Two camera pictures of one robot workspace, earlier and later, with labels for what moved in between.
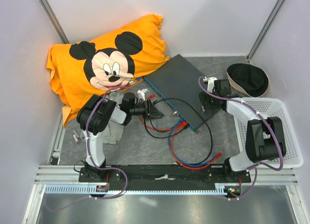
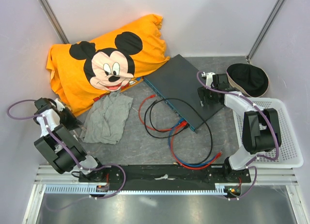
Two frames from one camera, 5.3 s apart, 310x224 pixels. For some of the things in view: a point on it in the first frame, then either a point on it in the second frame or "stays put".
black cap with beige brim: [248, 79] stays put
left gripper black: [150, 111] → [73, 121]
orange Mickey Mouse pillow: [78, 71] stays put
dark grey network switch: [178, 82] stays put
